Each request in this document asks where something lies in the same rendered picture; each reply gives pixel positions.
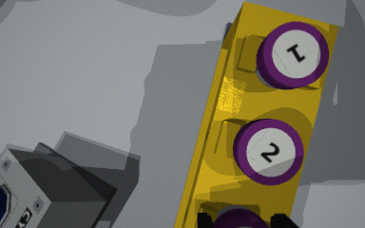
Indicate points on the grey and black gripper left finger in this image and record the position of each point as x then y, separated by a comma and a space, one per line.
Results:
205, 221

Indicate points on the grey button housing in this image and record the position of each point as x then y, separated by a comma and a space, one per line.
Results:
43, 189

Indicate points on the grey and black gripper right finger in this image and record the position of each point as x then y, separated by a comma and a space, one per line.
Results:
282, 221

